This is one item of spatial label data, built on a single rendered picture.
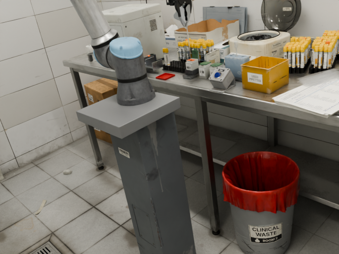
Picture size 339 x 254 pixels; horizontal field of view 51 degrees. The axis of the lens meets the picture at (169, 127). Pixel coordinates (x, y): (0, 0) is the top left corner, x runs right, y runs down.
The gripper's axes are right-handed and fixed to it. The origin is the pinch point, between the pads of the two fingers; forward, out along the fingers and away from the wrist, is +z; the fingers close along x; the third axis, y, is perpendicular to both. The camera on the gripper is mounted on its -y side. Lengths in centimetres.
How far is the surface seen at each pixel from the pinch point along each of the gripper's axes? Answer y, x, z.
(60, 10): 170, -23, 0
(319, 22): -32, -58, 12
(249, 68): -35.4, 3.4, 15.4
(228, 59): -19.2, -3.7, 15.6
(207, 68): -9.3, -0.5, 19.9
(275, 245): -45, 3, 102
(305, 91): -56, -1, 23
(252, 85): -36.7, 3.5, 22.2
